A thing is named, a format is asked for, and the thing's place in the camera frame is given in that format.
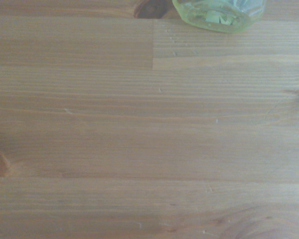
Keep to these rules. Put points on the clear green sanitizer bottle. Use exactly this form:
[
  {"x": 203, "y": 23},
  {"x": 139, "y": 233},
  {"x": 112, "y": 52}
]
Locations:
[{"x": 215, "y": 17}]

